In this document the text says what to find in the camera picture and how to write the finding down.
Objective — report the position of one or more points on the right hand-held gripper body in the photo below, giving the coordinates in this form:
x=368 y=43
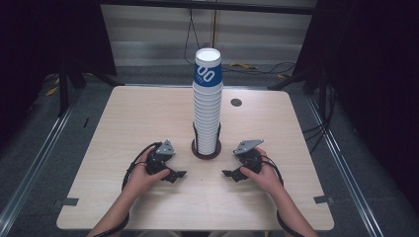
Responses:
x=252 y=159

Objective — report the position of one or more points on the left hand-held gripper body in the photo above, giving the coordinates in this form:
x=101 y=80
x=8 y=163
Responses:
x=158 y=163

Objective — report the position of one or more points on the stack of white paper cups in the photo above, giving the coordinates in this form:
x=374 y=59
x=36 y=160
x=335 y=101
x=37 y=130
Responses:
x=207 y=118

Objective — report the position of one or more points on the person's left hand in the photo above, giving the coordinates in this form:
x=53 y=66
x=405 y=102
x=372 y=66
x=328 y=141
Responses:
x=143 y=181

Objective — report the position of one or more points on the person's right hand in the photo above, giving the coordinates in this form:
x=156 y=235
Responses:
x=267 y=179

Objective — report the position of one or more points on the dark round table grommet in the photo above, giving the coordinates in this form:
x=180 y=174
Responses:
x=236 y=102

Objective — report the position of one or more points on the grey tape strip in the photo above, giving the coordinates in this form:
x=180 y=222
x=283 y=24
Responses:
x=69 y=201
x=321 y=199

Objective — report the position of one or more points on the black metal stand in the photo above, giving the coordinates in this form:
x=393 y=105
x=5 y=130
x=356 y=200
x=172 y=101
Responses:
x=63 y=89

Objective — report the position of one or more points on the yellow floor tape piece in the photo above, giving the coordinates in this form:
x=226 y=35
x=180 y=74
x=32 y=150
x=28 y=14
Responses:
x=52 y=91

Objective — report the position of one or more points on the dark curtain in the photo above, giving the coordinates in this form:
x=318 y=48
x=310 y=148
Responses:
x=49 y=42
x=369 y=65

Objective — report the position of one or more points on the metal floor rail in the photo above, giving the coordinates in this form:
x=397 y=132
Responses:
x=342 y=164
x=31 y=171

